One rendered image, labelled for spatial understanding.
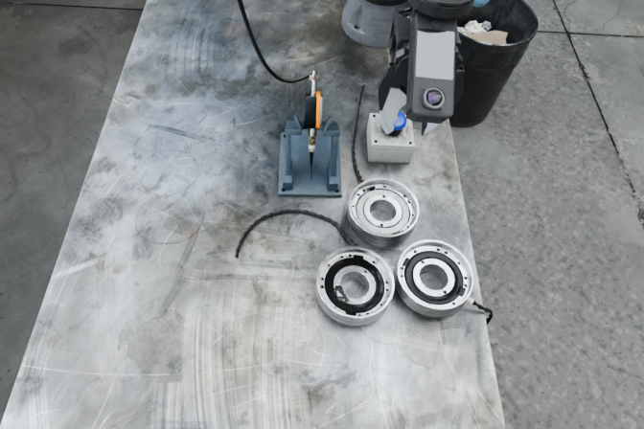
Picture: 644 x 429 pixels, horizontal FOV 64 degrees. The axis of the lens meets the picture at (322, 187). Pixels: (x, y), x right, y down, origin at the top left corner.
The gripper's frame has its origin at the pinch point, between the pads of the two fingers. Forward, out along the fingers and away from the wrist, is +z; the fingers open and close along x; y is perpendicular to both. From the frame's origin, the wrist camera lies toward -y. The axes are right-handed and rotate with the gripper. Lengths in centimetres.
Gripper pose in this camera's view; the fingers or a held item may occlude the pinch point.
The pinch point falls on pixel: (407, 131)
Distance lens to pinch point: 70.0
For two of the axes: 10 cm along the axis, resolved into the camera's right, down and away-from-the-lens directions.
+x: -10.0, -0.4, -0.4
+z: -0.6, 5.8, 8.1
